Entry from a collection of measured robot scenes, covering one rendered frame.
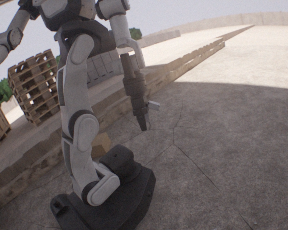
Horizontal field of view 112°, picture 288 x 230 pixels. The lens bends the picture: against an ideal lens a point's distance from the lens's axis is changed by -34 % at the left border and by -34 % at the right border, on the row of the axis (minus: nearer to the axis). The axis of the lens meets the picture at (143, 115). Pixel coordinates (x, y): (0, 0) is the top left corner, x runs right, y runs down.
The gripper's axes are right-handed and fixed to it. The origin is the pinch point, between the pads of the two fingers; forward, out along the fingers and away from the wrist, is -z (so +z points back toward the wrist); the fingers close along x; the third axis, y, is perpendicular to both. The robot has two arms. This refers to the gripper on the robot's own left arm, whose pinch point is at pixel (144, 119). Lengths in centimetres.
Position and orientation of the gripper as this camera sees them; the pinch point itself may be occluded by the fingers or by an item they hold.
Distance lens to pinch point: 60.5
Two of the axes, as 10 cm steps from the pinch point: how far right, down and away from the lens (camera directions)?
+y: 9.6, -2.1, -1.8
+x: -1.3, 2.5, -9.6
